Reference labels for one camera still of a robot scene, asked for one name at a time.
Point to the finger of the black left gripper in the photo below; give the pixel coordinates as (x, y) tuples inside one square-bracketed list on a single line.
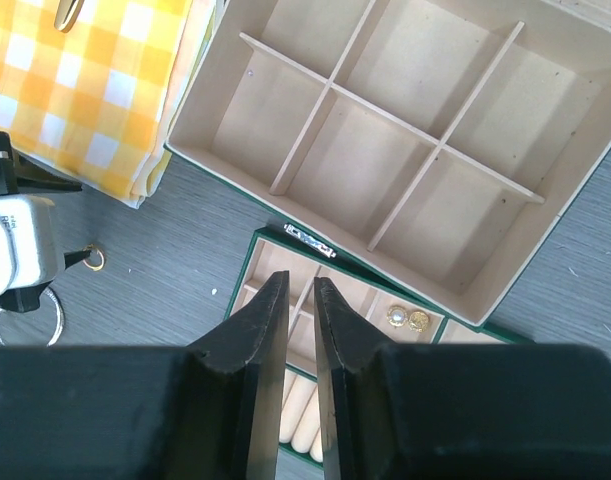
[(75, 257)]

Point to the small silver stud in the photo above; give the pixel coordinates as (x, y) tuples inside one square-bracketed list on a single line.
[(397, 316)]

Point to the small gold stud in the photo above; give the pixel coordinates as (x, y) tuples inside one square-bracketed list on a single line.
[(418, 321)]

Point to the green jewelry tray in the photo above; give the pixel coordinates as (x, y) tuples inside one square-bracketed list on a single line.
[(336, 326)]

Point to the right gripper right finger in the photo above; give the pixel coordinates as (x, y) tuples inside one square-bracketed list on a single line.
[(476, 411)]

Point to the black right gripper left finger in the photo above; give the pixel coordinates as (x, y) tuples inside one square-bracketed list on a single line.
[(207, 410)]

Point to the green jewelry box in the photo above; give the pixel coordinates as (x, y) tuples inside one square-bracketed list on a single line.
[(436, 142)]

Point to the orange checkered cloth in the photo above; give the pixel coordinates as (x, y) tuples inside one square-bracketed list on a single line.
[(96, 102)]

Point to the gold table knife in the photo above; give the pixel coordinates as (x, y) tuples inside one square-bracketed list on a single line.
[(66, 14)]

